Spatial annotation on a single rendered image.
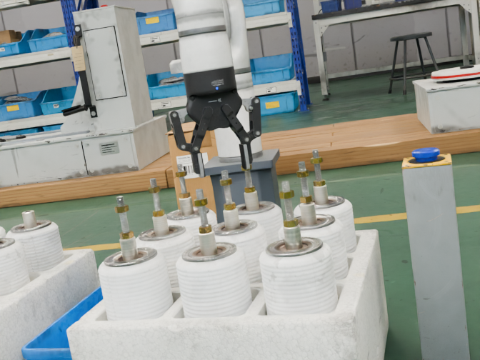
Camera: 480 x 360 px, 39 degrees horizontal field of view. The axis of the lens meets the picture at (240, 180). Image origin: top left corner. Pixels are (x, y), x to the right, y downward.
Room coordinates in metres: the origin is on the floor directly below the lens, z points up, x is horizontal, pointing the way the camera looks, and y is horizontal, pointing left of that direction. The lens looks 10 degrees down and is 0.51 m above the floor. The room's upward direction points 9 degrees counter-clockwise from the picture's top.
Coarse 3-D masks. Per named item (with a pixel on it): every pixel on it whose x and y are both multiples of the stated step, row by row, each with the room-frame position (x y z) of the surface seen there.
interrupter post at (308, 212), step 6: (300, 204) 0.96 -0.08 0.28; (306, 204) 0.95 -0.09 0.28; (312, 204) 0.95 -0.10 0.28; (300, 210) 0.96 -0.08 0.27; (306, 210) 0.95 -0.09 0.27; (312, 210) 0.95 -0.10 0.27; (306, 216) 0.95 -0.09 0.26; (312, 216) 0.95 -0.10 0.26; (306, 222) 0.95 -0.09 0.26; (312, 222) 0.95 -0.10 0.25
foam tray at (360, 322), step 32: (352, 256) 0.99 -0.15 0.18; (256, 288) 0.92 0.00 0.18; (352, 288) 0.86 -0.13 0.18; (96, 320) 0.90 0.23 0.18; (128, 320) 0.87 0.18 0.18; (160, 320) 0.85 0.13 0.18; (192, 320) 0.83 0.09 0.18; (224, 320) 0.81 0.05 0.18; (256, 320) 0.80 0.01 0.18; (288, 320) 0.78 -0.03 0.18; (320, 320) 0.77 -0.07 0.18; (352, 320) 0.76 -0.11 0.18; (384, 320) 1.07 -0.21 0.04; (96, 352) 0.86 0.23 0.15; (128, 352) 0.84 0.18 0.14; (160, 352) 0.83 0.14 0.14; (192, 352) 0.82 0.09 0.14; (224, 352) 0.80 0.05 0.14; (256, 352) 0.79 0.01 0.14; (288, 352) 0.78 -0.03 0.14; (320, 352) 0.77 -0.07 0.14; (352, 352) 0.75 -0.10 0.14; (384, 352) 1.02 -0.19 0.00
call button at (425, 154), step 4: (424, 148) 1.00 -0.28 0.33; (428, 148) 0.99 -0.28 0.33; (432, 148) 0.98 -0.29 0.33; (436, 148) 0.98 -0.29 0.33; (412, 152) 0.98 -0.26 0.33; (416, 152) 0.97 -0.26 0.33; (420, 152) 0.97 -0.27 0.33; (424, 152) 0.96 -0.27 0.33; (428, 152) 0.96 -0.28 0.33; (432, 152) 0.96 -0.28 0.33; (436, 152) 0.97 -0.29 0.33; (412, 156) 0.98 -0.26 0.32; (416, 156) 0.97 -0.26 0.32; (420, 156) 0.97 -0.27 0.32; (424, 156) 0.96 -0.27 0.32; (428, 156) 0.96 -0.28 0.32; (432, 156) 0.96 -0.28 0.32; (436, 156) 0.97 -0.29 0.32; (416, 160) 0.98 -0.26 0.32; (420, 160) 0.97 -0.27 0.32; (424, 160) 0.97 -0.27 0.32; (428, 160) 0.97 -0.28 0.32; (432, 160) 0.97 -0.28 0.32
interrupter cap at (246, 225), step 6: (222, 222) 1.03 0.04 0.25; (240, 222) 1.02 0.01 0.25; (246, 222) 1.01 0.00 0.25; (252, 222) 1.01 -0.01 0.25; (216, 228) 1.00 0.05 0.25; (222, 228) 1.01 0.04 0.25; (240, 228) 0.99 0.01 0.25; (246, 228) 0.98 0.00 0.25; (252, 228) 0.97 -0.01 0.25; (216, 234) 0.97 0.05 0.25; (222, 234) 0.96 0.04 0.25; (228, 234) 0.96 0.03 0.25; (234, 234) 0.96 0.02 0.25
